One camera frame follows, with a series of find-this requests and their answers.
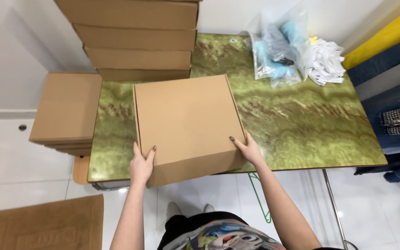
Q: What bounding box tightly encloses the pile of white ribbons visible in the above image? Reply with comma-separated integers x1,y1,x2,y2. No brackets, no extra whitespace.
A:
303,37,347,87

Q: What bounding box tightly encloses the wooden stool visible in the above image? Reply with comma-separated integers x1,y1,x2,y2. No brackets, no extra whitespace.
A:
72,155,91,185

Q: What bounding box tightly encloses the person's black printed shirt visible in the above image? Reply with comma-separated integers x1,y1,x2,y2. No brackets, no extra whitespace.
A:
157,211,346,250

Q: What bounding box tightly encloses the clear bag with blue garment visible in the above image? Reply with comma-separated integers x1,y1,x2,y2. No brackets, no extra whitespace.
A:
279,8,310,51
251,35,303,88

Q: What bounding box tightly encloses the green wire hanger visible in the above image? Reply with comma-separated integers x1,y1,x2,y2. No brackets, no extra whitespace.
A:
248,172,272,224

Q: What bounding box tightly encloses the clear bag with grey garment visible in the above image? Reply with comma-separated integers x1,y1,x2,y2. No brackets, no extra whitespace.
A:
261,22,296,66

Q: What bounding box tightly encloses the flat unfolded cardboard sheet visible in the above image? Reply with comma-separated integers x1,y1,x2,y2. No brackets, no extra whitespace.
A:
0,194,104,250

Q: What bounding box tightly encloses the person's left foot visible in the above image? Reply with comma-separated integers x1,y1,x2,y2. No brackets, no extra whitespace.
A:
165,202,184,219

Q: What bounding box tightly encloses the person's right hand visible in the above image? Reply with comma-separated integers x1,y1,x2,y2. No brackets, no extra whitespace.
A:
229,131,265,168

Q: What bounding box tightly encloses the metal table leg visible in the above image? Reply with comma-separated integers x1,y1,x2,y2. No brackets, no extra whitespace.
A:
322,169,360,250

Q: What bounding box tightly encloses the rack of coloured clothes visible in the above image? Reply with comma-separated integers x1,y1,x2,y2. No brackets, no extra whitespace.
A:
342,0,400,200

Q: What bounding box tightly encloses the person's left hand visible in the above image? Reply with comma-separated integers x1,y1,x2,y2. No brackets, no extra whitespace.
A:
129,142,157,186

